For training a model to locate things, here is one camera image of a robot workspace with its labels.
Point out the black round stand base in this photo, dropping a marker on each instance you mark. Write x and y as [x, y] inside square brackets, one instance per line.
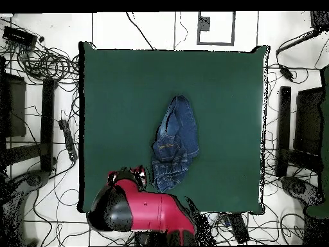
[34, 178]
[298, 187]

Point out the blue denim jeans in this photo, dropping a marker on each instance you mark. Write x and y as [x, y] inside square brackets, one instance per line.
[182, 123]

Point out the black power brick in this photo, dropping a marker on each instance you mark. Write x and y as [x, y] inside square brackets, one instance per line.
[286, 72]

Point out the black stand leg bar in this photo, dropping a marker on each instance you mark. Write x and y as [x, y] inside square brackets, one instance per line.
[284, 128]
[47, 123]

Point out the dark green table cloth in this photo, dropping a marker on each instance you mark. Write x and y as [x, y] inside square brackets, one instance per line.
[123, 103]

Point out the dark flat panel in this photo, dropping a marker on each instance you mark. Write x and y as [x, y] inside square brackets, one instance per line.
[308, 121]
[16, 108]

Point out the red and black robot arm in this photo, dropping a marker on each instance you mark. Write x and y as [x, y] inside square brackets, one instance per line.
[154, 211]

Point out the grey square floor frame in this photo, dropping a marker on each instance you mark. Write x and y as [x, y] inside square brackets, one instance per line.
[233, 28]

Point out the black rod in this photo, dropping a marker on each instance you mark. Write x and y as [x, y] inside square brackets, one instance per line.
[295, 42]

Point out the small grey square patch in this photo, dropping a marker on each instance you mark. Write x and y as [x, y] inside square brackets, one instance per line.
[204, 23]

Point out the black power strip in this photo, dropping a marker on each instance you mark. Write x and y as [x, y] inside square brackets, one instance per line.
[239, 227]
[68, 140]

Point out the black corner box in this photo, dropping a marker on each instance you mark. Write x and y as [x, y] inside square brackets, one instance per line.
[320, 20]

